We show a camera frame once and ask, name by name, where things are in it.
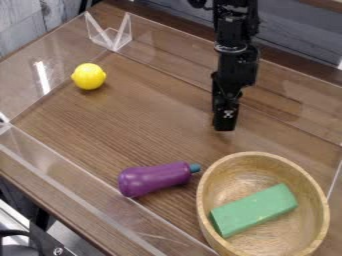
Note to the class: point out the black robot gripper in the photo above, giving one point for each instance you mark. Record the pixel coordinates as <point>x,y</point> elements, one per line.
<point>236,73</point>

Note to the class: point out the purple toy eggplant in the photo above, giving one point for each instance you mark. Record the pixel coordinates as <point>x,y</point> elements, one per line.
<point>137,181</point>

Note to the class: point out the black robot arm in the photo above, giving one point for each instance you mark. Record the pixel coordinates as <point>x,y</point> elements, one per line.
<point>235,20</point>

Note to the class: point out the brown wooden bowl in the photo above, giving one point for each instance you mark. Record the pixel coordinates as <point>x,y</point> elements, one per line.
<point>240,174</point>

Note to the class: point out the clear acrylic tray walls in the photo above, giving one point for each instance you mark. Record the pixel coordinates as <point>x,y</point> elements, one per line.
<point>68,139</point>

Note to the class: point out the yellow toy lemon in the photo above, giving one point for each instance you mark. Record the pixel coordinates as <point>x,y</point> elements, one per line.
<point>88,76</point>

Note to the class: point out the green rectangular block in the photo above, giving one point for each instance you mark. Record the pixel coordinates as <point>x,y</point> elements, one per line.
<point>252,210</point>

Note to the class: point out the clear acrylic corner bracket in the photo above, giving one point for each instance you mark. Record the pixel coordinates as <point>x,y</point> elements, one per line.
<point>109,38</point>

